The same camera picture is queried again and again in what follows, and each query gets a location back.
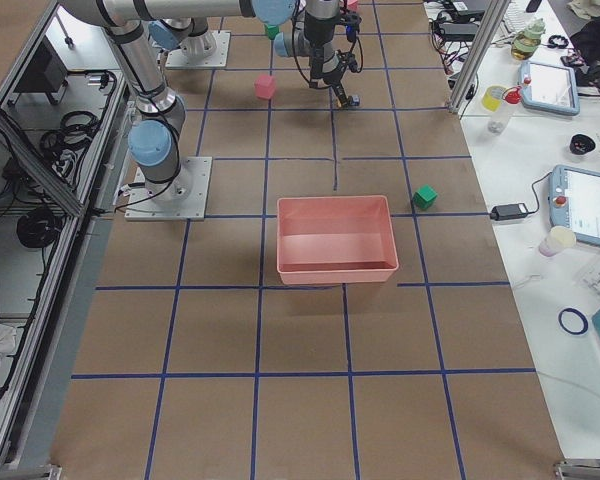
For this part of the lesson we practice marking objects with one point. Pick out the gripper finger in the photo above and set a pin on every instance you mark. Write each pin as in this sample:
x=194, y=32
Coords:
x=340, y=94

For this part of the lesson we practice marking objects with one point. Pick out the black power adapter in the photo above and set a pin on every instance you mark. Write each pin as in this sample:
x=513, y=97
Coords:
x=512, y=211

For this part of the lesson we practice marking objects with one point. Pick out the near teach pendant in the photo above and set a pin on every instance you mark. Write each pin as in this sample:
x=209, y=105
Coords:
x=574, y=202

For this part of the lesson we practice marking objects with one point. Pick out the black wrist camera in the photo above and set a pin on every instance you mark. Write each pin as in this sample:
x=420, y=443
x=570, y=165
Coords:
x=351, y=20

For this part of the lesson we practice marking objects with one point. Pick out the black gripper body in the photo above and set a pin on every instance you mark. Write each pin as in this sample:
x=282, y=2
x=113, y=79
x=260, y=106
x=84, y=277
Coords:
x=316, y=31
x=331, y=75

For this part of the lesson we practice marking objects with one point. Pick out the white plastic cup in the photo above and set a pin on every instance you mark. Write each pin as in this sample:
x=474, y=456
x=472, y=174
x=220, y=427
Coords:
x=558, y=239

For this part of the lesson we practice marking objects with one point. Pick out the pink cube centre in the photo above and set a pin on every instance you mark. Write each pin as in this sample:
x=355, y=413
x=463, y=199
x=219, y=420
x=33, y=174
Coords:
x=265, y=87

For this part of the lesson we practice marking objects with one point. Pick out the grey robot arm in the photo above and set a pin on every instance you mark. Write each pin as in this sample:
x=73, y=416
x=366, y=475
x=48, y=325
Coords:
x=169, y=34
x=131, y=25

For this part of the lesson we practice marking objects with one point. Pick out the yellow tape roll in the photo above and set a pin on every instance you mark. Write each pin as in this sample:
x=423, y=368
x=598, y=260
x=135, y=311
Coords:
x=492, y=97

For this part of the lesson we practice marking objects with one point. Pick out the green cube far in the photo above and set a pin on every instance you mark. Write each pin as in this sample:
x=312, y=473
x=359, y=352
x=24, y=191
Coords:
x=271, y=31

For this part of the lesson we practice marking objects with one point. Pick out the pink plastic bin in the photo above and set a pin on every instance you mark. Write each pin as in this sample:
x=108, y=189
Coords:
x=334, y=240

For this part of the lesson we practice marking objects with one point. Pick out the teach pendant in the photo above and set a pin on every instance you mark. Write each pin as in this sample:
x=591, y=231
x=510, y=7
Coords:
x=574, y=202
x=549, y=88

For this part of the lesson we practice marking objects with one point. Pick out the green tea bottle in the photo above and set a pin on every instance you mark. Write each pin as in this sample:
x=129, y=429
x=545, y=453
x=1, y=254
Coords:
x=527, y=41

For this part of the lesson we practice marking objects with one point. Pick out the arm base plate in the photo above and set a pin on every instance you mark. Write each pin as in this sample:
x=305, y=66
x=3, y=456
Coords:
x=206, y=51
x=185, y=198

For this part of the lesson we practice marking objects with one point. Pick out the aluminium frame post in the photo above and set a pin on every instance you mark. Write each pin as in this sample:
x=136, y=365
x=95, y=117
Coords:
x=491, y=20

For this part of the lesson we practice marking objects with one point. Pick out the black bowl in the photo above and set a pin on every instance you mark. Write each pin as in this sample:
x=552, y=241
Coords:
x=581, y=144

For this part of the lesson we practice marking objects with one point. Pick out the green cube near bin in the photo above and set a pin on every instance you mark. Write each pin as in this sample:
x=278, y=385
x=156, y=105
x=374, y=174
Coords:
x=424, y=197

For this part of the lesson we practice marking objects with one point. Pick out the far teach pendant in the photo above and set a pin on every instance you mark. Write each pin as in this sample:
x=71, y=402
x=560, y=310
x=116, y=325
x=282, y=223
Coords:
x=549, y=88

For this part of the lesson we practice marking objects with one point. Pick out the clear squeeze bottle red cap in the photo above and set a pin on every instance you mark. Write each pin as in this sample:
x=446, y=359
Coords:
x=508, y=105

